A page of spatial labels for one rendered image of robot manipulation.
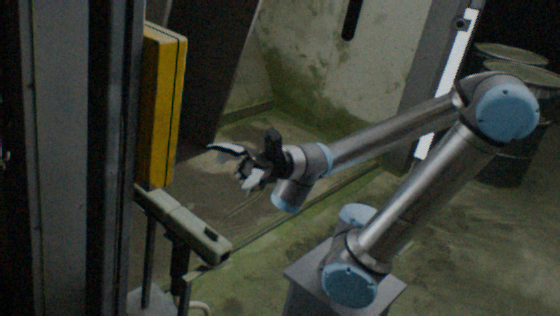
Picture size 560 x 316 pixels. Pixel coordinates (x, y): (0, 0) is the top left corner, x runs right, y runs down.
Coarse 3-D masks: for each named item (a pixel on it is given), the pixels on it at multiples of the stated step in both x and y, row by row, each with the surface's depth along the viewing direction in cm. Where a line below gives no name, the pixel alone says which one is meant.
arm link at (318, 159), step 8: (296, 144) 124; (304, 144) 124; (312, 144) 126; (320, 144) 127; (304, 152) 120; (312, 152) 122; (320, 152) 124; (328, 152) 126; (312, 160) 121; (320, 160) 123; (328, 160) 125; (312, 168) 121; (320, 168) 124; (328, 168) 126; (304, 176) 122; (312, 176) 124; (312, 184) 127
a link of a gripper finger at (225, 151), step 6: (210, 144) 113; (216, 144) 112; (222, 144) 113; (228, 144) 114; (216, 150) 113; (222, 150) 113; (228, 150) 113; (234, 150) 113; (240, 150) 114; (222, 156) 115; (228, 156) 115; (234, 156) 114; (240, 156) 115; (222, 162) 116
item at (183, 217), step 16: (144, 192) 101; (160, 192) 101; (144, 208) 102; (160, 208) 97; (176, 208) 98; (176, 224) 94; (192, 224) 93; (176, 240) 96; (192, 240) 91; (208, 240) 89; (224, 240) 89; (176, 256) 98; (208, 256) 88; (176, 272) 99; (176, 288) 101
